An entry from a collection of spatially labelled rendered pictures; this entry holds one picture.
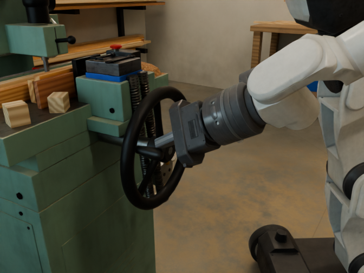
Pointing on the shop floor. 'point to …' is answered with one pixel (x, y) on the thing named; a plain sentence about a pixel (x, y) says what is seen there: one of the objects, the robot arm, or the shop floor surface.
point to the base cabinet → (80, 231)
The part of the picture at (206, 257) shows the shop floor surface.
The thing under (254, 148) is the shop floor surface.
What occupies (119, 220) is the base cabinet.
